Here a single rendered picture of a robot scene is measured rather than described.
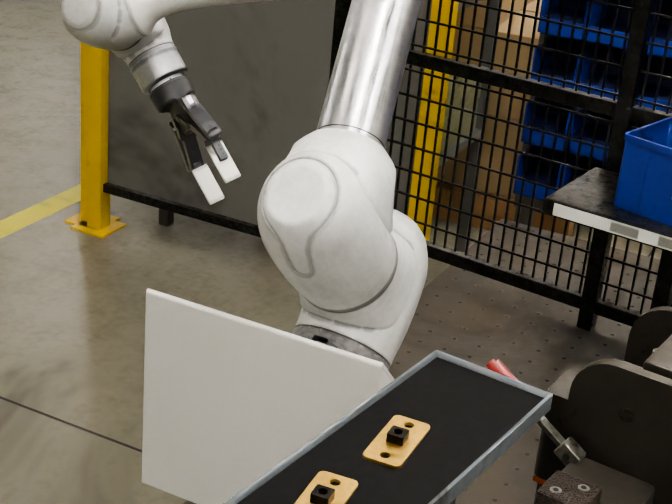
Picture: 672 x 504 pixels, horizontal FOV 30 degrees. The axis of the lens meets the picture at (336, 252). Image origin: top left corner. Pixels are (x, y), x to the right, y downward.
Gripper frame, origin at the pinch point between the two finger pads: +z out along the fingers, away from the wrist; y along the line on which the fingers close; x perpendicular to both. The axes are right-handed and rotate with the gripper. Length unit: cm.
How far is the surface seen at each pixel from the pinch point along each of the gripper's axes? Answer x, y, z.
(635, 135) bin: -60, -28, 27
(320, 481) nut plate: 37, -99, 45
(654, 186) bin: -56, -30, 36
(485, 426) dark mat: 19, -94, 49
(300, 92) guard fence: -84, 144, -41
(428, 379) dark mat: 19, -86, 42
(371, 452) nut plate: 31, -96, 45
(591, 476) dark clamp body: 9, -88, 59
